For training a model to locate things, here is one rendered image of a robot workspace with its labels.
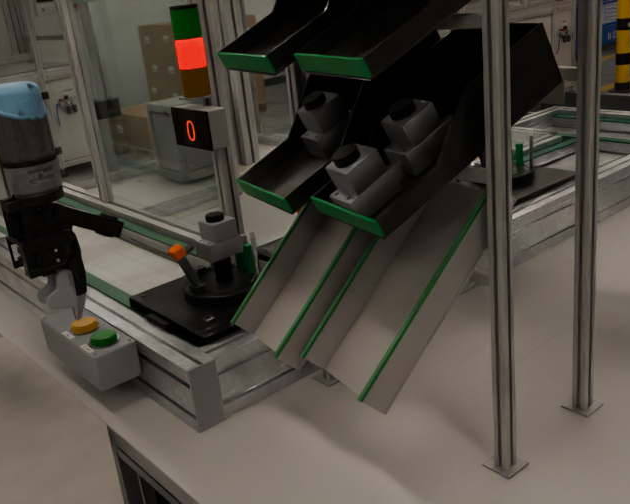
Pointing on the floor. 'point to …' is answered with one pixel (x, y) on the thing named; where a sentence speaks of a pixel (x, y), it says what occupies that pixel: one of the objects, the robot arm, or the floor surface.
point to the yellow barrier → (625, 46)
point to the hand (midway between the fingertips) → (80, 309)
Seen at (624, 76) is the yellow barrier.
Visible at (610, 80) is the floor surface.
